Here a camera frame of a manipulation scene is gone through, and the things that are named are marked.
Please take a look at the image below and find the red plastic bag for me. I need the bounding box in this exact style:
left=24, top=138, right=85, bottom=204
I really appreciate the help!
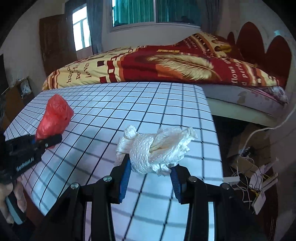
left=35, top=94, right=74, bottom=150

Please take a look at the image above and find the person left hand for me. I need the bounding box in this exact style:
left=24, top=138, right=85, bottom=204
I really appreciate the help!
left=1, top=177, right=27, bottom=224

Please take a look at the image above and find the white wifi router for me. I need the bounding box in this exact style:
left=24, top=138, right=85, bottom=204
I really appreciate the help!
left=251, top=173, right=278, bottom=215

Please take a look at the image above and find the white power strip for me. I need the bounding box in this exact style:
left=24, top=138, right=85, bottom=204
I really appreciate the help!
left=223, top=176, right=240, bottom=186

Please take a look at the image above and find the wooden side cabinet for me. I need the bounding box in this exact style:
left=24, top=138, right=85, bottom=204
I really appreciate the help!
left=1, top=77, right=35, bottom=131

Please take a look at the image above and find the brown cardboard box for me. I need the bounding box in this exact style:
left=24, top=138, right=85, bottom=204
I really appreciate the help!
left=227, top=124, right=271, bottom=178

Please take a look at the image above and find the white checkered tablecloth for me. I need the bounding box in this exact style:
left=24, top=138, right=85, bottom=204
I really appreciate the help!
left=4, top=82, right=223, bottom=240

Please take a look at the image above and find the white bed mattress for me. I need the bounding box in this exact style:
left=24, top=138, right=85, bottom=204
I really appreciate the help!
left=200, top=84, right=287, bottom=127

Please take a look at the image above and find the dark wooden wardrobe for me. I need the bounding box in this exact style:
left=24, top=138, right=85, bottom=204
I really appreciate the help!
left=39, top=14, right=77, bottom=76

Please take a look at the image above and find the bright side window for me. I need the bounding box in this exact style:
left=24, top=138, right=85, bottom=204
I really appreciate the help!
left=72, top=4, right=91, bottom=51

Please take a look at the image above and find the red gold patterned blanket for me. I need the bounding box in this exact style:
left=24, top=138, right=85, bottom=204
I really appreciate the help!
left=42, top=32, right=280, bottom=90

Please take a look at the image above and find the grey curtain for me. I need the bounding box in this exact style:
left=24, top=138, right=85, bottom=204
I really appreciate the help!
left=86, top=0, right=103, bottom=54

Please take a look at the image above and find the green curtained window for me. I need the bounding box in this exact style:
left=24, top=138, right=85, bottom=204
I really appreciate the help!
left=111, top=0, right=201, bottom=27

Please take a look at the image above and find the red white bed headboard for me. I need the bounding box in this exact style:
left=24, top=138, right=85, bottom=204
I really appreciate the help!
left=227, top=22, right=292, bottom=88

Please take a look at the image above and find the white cable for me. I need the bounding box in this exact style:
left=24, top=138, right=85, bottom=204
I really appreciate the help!
left=238, top=104, right=296, bottom=163

